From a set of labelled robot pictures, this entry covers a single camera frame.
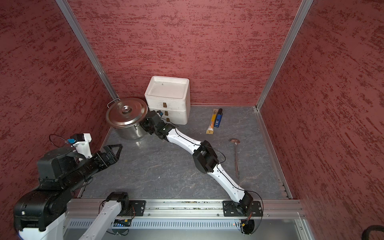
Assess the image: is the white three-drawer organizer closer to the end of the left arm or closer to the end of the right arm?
the end of the right arm

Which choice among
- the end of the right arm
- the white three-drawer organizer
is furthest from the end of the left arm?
the white three-drawer organizer

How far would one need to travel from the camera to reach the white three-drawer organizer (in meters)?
0.94
